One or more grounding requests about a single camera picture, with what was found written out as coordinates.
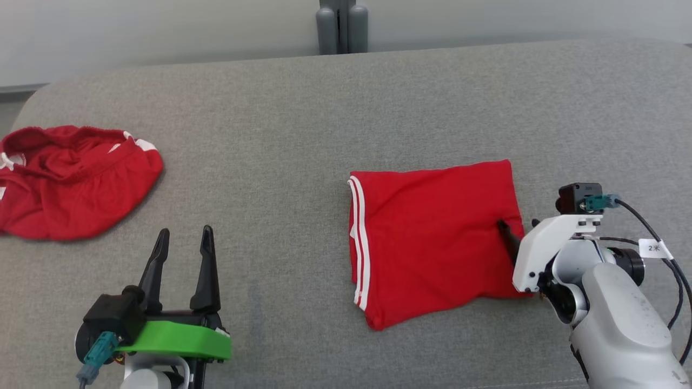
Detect teal plug camera cable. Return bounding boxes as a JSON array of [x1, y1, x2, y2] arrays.
[[76, 331, 119, 389], [583, 193, 692, 365]]

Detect teal plug right camera cable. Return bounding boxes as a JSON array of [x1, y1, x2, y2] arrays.
[[583, 193, 692, 365]]

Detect red shirt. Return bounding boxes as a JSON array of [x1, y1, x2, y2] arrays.
[[0, 125, 164, 241]]

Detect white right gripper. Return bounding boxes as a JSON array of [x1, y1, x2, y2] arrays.
[[496, 214, 603, 295]]

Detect red shorts white stripes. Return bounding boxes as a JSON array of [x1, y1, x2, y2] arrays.
[[347, 159, 533, 331]]

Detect white cable label tag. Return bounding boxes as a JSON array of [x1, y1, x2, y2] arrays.
[[638, 238, 674, 260]]

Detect thin black cable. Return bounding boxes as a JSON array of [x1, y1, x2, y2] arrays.
[[592, 235, 684, 331]]

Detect grey aluminium frame post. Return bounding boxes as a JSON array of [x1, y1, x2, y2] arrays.
[[315, 0, 369, 56]]

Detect teal plug left camera cable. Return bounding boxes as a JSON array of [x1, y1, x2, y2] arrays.
[[76, 331, 119, 389]]

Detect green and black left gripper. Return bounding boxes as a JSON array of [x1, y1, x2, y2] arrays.
[[116, 225, 233, 363]]

